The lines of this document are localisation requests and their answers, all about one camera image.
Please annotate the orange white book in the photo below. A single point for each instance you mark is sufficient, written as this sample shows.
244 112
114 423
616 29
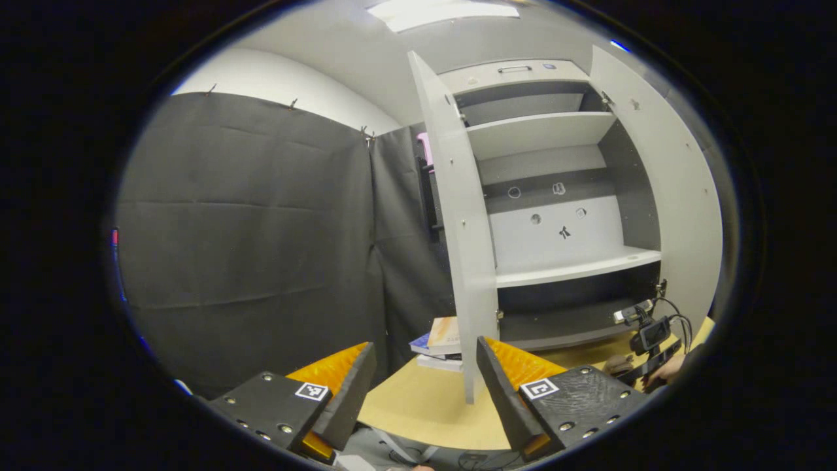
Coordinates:
446 335

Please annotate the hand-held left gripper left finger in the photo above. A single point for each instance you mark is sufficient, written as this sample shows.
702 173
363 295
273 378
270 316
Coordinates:
356 386

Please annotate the blue book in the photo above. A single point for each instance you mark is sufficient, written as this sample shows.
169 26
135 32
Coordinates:
420 343

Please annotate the black backdrop cloth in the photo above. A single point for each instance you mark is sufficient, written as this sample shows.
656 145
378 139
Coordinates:
248 229

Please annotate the large ceiling light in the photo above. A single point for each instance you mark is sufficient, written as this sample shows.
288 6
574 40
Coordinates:
444 13

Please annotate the grey shoe cabinet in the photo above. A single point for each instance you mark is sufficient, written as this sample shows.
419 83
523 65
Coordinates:
556 229

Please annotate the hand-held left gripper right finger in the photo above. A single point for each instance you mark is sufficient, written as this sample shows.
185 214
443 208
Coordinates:
500 392

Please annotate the person's grey clothing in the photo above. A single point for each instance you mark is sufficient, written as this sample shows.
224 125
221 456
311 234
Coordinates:
373 448

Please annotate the grey cabinet drawer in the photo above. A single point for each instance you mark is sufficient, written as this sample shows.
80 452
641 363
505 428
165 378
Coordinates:
477 77

